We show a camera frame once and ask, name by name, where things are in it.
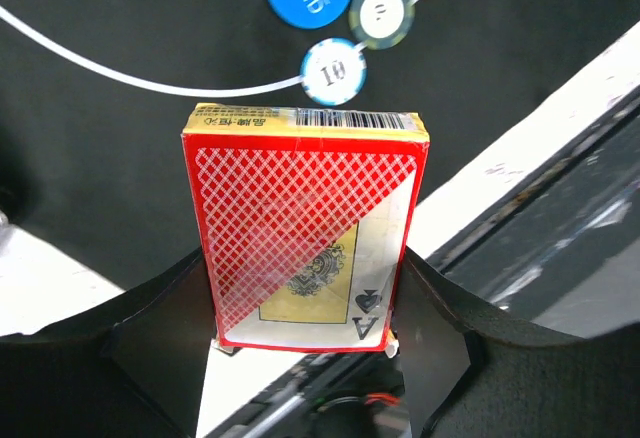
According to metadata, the red playing card box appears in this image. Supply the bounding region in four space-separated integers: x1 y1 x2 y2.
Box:
182 103 430 352

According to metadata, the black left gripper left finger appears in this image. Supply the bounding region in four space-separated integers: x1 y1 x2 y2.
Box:
1 250 216 437

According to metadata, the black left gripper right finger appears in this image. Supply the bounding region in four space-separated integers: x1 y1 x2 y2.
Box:
394 252 639 437

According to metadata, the blue white poker chip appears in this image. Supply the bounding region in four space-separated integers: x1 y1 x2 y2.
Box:
300 38 367 106

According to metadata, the green white poker chip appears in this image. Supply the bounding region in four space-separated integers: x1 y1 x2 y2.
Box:
348 0 414 50

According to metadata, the black poker table mat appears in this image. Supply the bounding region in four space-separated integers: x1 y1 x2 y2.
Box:
1 0 639 289

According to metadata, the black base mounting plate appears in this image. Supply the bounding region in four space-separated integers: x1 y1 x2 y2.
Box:
214 92 639 437

